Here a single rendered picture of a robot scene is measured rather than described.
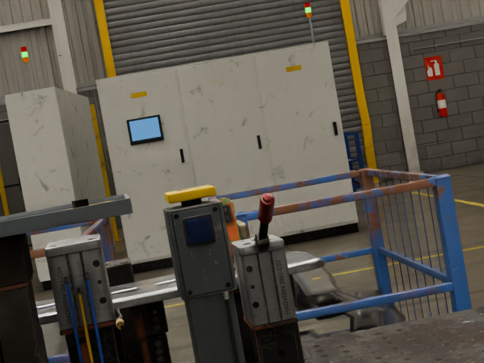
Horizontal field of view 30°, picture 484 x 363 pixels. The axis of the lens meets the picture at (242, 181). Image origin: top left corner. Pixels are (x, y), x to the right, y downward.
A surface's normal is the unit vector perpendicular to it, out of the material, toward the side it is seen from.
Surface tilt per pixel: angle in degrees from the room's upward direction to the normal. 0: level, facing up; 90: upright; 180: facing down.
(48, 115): 90
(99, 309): 90
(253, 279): 90
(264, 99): 90
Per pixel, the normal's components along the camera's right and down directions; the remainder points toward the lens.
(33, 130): 0.03, 0.05
